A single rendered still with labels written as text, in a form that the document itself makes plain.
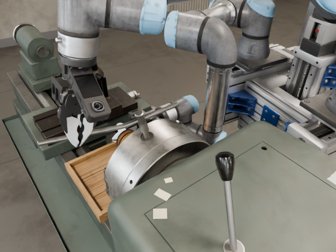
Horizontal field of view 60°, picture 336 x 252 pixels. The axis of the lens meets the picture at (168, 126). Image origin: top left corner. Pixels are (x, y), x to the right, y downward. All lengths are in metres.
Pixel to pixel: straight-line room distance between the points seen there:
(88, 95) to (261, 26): 0.91
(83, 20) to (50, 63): 1.22
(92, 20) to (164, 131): 0.35
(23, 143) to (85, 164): 0.82
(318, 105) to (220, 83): 0.35
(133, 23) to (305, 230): 0.49
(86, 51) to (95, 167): 0.69
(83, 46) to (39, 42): 1.14
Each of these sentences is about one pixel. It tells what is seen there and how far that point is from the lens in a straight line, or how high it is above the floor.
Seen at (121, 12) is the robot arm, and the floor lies 1.57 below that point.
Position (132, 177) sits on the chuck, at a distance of 0.73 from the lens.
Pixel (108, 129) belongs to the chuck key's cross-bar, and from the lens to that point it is 0.70.
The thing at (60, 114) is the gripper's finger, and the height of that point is 1.38.
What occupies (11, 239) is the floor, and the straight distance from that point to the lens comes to 2.24.
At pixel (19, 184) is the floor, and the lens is 2.53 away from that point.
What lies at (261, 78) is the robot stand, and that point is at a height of 1.07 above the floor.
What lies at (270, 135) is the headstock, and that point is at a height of 1.25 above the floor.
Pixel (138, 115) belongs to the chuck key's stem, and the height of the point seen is 1.32.
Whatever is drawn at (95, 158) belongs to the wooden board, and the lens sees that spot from 1.23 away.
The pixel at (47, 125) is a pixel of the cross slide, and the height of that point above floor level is 0.97.
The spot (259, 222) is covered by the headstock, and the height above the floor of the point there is 1.25.
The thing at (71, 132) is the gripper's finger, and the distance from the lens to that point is 0.66.
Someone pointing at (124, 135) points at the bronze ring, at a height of 1.11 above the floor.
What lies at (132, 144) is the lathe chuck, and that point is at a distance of 0.76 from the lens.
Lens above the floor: 1.73
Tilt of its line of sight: 39 degrees down
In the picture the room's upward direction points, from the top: straight up
